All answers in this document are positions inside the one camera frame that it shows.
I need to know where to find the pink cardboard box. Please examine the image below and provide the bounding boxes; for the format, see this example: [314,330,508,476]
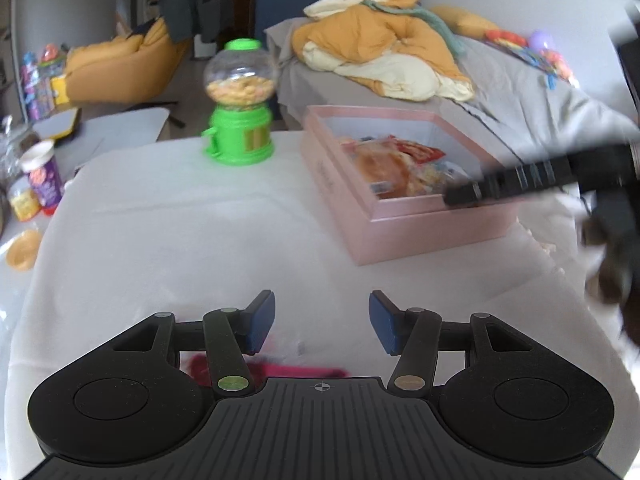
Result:
[301,104,527,266]

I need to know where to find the grey low table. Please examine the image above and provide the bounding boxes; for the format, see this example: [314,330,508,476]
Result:
[52,105,172,173]

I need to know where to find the grey bed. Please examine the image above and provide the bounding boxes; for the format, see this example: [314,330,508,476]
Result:
[264,16,640,176]

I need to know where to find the colourful bottles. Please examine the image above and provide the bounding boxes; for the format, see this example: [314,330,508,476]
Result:
[19,44,69,122]

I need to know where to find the yellow pillow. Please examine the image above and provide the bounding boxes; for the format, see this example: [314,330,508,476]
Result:
[431,5,501,39]

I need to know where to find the glass jar with lid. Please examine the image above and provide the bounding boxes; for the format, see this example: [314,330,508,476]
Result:
[0,116,42,196]

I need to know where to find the colourful toys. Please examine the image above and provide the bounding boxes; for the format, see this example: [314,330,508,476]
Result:
[484,29,577,91]

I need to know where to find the dark blue cabinet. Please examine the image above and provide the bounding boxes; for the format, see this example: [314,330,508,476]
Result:
[256,0,335,37]

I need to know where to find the yellow cracker packet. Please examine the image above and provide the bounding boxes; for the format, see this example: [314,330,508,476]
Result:
[409,162,452,197]

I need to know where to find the orange and cream duvet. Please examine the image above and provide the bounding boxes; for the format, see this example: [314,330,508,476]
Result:
[292,0,475,103]

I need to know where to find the yellow and red snack packet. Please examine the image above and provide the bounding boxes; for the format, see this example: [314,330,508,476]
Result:
[390,137,447,167]

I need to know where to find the yellow beanbag chair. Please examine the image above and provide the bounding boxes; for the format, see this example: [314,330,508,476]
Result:
[64,15,194,107]

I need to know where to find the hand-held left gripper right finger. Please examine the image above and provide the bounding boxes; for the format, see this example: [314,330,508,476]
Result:
[368,290,538,402]

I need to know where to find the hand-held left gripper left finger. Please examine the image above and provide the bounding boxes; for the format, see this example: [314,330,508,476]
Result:
[107,289,277,401]

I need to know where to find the small yellow jar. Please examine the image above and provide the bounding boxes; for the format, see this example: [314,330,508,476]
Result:
[7,179,42,222]

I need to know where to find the green gumball machine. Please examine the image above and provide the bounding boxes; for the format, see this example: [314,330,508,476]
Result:
[201,39,277,166]

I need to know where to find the white tablecloth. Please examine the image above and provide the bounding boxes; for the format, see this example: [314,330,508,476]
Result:
[0,129,640,480]

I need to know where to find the purple label cup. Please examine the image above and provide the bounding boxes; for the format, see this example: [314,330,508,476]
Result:
[19,140,65,217]

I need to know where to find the round rice cracker packet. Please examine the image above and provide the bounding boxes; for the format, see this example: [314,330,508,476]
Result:
[345,139,417,198]

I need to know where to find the yellow edged book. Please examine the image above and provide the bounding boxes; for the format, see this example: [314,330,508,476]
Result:
[36,107,84,142]

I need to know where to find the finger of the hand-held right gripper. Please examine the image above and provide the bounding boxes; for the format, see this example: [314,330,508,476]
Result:
[442,151,587,208]

